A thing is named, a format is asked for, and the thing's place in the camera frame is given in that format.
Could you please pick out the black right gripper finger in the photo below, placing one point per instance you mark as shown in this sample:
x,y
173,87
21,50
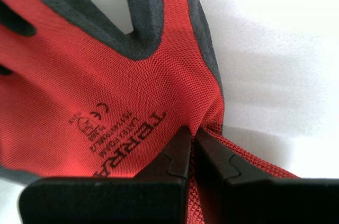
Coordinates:
x,y
106,200
265,202

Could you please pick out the red grey work glove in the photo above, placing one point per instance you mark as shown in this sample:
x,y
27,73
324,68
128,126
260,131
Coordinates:
x,y
92,75

